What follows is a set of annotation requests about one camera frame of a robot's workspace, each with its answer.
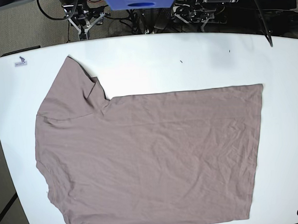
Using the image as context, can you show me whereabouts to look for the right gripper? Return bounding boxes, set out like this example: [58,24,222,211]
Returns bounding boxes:
[71,3,106,25]

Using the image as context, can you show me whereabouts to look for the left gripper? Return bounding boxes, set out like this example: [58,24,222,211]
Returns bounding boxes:
[175,5,215,15]

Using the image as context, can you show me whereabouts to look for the mauve T-shirt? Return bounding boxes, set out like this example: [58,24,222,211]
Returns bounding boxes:
[35,57,263,224]

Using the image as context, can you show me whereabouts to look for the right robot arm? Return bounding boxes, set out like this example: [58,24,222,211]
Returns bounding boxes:
[36,0,107,27]

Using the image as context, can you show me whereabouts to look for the small white logo sticker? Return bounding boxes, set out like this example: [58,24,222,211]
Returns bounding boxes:
[14,56,27,67]

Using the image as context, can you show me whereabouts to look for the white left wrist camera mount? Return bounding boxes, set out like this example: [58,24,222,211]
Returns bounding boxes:
[175,13,215,33]

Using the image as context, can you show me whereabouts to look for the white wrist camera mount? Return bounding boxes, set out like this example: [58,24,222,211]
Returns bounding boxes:
[175,13,215,33]
[68,13,105,41]

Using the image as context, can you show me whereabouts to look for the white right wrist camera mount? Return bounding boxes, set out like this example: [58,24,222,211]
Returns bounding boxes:
[68,13,105,41]

